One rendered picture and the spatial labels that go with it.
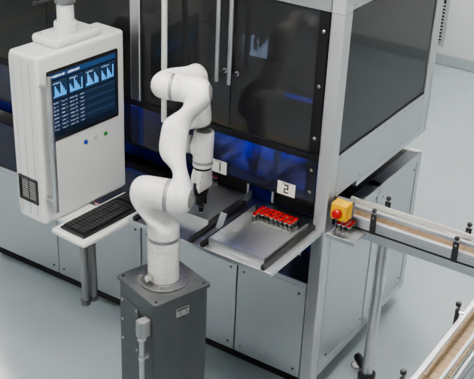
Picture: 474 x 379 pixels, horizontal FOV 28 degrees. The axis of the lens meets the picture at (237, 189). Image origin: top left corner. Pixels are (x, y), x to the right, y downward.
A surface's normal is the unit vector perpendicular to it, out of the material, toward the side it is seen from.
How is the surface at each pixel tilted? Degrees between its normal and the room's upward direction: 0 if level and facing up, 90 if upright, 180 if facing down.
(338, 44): 90
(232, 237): 0
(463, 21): 90
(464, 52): 90
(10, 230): 90
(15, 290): 0
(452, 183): 0
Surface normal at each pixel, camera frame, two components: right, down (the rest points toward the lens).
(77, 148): 0.80, 0.31
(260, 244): 0.04, -0.88
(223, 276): -0.55, 0.37
